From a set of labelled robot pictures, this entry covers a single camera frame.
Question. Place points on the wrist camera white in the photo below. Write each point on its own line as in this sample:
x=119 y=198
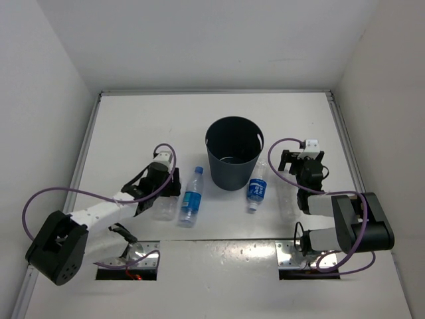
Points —
x=310 y=149
x=165 y=158

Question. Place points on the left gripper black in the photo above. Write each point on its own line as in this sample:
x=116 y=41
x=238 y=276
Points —
x=174 y=187

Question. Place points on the aluminium frame rail left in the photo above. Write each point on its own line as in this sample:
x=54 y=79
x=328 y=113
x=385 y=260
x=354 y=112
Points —
x=75 y=181

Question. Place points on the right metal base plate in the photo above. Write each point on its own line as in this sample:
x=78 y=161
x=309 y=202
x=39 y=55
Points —
x=289 y=258

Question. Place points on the clear bottle orange blue label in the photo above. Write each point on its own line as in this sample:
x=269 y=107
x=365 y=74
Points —
x=165 y=208

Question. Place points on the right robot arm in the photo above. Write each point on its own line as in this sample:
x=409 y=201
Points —
x=352 y=218

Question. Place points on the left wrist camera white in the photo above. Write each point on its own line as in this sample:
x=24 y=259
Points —
x=165 y=158

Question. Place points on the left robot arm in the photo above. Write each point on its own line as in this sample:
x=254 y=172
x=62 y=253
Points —
x=58 y=249

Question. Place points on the dark round waste bin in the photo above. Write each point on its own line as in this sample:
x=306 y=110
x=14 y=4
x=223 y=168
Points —
x=234 y=145

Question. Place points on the blue cap water bottle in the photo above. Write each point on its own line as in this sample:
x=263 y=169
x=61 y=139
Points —
x=192 y=199

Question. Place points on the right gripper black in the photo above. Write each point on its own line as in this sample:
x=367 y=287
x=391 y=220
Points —
x=291 y=158

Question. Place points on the white cap blue label bottle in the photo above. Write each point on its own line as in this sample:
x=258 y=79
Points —
x=257 y=185

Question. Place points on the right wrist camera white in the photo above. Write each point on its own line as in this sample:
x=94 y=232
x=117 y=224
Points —
x=310 y=149

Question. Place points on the clear unlabelled plastic bottle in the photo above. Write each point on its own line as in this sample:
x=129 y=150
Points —
x=287 y=201

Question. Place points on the metal base plate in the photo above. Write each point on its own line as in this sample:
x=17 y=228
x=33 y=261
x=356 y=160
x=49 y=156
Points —
x=289 y=258
x=142 y=255

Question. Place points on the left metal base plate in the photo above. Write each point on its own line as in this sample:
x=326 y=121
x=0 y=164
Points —
x=142 y=255

